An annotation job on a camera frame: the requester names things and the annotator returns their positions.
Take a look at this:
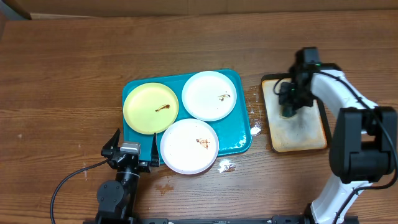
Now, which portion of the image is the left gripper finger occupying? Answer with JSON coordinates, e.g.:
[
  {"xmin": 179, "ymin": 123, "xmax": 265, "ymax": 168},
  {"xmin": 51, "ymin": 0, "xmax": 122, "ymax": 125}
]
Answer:
[
  {"xmin": 150, "ymin": 133, "xmax": 160, "ymax": 167},
  {"xmin": 101, "ymin": 129, "xmax": 121, "ymax": 157}
]

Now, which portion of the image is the green yellow sponge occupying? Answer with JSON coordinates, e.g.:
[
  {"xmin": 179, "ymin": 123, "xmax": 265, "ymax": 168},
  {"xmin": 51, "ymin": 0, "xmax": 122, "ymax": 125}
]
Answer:
[{"xmin": 282, "ymin": 105, "xmax": 297, "ymax": 118}]

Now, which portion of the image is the yellow plate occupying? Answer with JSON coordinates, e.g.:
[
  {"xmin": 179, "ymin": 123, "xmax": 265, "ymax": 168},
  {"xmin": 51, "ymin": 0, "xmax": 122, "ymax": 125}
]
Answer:
[{"xmin": 123, "ymin": 83, "xmax": 179, "ymax": 134}]

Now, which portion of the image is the white plate with brown stain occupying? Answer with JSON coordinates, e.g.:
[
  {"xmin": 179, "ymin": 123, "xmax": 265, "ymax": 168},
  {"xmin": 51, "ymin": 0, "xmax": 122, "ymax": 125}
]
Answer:
[{"xmin": 182, "ymin": 71, "xmax": 237, "ymax": 121}]

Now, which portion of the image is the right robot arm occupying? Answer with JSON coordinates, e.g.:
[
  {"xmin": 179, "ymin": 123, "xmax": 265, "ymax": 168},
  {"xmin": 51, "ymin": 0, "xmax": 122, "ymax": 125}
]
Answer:
[{"xmin": 277, "ymin": 47, "xmax": 397, "ymax": 224}]

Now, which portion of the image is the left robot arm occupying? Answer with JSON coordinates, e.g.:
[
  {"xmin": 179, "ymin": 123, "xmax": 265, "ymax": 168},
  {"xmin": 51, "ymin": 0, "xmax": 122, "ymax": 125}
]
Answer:
[{"xmin": 95, "ymin": 130, "xmax": 160, "ymax": 223}]

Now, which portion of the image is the black tray with soapy water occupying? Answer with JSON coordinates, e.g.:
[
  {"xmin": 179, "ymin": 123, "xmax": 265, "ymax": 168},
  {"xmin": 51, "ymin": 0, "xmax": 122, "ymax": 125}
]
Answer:
[{"xmin": 261, "ymin": 73, "xmax": 331, "ymax": 152}]

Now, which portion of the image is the pale pink plate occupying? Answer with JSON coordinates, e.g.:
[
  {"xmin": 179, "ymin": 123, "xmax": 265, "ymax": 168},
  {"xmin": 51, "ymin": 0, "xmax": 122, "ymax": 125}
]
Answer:
[{"xmin": 160, "ymin": 118, "xmax": 219, "ymax": 175}]

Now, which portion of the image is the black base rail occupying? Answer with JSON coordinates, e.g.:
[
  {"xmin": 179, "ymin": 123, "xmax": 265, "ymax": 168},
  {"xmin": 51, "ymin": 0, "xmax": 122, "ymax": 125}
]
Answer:
[{"xmin": 83, "ymin": 215, "xmax": 360, "ymax": 224}]

